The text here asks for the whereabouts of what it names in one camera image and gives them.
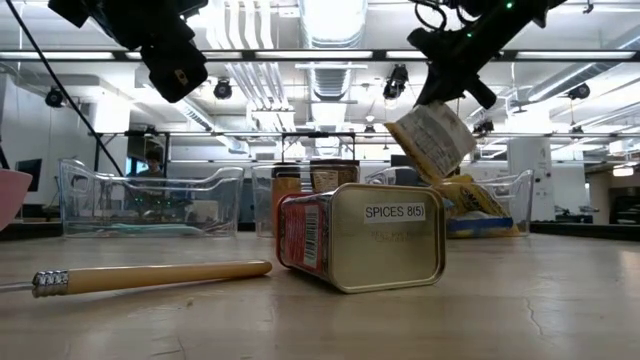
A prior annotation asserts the black cable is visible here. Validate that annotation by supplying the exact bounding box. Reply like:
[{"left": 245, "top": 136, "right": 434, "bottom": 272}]
[{"left": 3, "top": 0, "right": 125, "bottom": 176}]

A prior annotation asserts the pink bowl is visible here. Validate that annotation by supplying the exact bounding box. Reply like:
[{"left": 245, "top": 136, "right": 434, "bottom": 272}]
[{"left": 0, "top": 169, "right": 33, "bottom": 232}]

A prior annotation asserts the blue white ramen pack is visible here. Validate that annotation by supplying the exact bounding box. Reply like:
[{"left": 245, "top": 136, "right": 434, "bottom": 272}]
[{"left": 446, "top": 210, "right": 522, "bottom": 237}]

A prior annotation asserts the red and gold spice tin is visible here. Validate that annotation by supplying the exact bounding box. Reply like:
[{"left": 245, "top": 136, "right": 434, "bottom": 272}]
[{"left": 275, "top": 182, "right": 448, "bottom": 295}]

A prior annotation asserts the yellow ramen noodle pack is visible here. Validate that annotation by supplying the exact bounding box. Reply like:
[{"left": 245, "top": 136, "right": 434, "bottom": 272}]
[
  {"left": 433, "top": 173, "right": 511, "bottom": 221},
  {"left": 383, "top": 99, "right": 479, "bottom": 187}
]

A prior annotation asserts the monitor with blue screen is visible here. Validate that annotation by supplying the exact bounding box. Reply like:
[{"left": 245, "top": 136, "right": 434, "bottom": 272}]
[{"left": 124, "top": 130, "right": 167, "bottom": 177}]

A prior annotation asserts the person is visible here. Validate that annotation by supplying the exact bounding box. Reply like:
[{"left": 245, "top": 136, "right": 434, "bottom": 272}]
[{"left": 139, "top": 148, "right": 169, "bottom": 181}]

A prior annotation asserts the spoon with yellow handle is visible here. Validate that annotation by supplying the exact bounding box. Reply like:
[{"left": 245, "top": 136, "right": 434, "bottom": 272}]
[{"left": 0, "top": 259, "right": 274, "bottom": 300}]

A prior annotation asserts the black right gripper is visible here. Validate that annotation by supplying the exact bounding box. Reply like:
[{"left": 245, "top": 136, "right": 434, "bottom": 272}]
[{"left": 407, "top": 19, "right": 506, "bottom": 106}]

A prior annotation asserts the silver ceiling air duct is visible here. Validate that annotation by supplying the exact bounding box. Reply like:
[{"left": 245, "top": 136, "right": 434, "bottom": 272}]
[{"left": 299, "top": 0, "right": 369, "bottom": 101}]

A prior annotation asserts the black wall screen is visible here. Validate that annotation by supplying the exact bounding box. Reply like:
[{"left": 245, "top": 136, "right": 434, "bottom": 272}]
[{"left": 15, "top": 158, "right": 44, "bottom": 194}]

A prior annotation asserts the black metal stand frame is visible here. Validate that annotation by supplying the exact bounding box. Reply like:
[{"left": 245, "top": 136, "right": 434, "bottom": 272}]
[{"left": 280, "top": 131, "right": 357, "bottom": 171}]

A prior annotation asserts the black monitor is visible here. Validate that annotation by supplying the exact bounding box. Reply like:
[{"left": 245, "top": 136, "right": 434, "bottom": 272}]
[{"left": 390, "top": 154, "right": 426, "bottom": 171}]

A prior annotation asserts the iridescent purple teal spoon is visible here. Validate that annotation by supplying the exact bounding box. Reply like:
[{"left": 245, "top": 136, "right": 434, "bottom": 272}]
[{"left": 97, "top": 222, "right": 204, "bottom": 236}]

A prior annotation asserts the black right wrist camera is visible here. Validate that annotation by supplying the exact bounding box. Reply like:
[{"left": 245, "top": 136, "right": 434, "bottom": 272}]
[{"left": 467, "top": 74, "right": 500, "bottom": 111}]

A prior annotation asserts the black aluminium table frame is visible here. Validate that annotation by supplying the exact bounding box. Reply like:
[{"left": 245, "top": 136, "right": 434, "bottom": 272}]
[{"left": 0, "top": 221, "right": 640, "bottom": 242}]

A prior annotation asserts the clear plastic bin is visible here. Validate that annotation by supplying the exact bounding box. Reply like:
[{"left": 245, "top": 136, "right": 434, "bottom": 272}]
[
  {"left": 364, "top": 167, "right": 535, "bottom": 239},
  {"left": 57, "top": 158, "right": 245, "bottom": 239},
  {"left": 251, "top": 159, "right": 361, "bottom": 239}
]

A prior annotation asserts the brown spice jar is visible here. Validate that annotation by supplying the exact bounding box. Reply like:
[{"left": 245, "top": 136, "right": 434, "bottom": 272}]
[{"left": 309, "top": 158, "right": 361, "bottom": 194}]

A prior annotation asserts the orange spice bottle black cap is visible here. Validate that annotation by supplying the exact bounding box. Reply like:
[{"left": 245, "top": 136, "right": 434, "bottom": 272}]
[{"left": 271, "top": 162, "right": 304, "bottom": 201}]

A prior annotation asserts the black overhead light bar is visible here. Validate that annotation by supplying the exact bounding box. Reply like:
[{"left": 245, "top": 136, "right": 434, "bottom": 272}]
[{"left": 0, "top": 48, "right": 640, "bottom": 63}]

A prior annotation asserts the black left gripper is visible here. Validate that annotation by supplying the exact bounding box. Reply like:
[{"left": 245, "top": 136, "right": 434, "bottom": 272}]
[{"left": 139, "top": 42, "right": 210, "bottom": 105}]

